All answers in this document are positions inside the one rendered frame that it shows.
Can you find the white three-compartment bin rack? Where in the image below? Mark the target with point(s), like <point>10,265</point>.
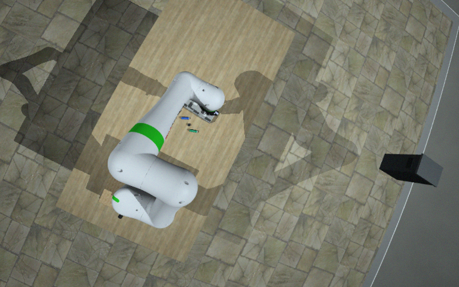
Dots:
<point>195,108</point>

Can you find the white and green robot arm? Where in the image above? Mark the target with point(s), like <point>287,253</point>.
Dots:
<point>147,177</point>

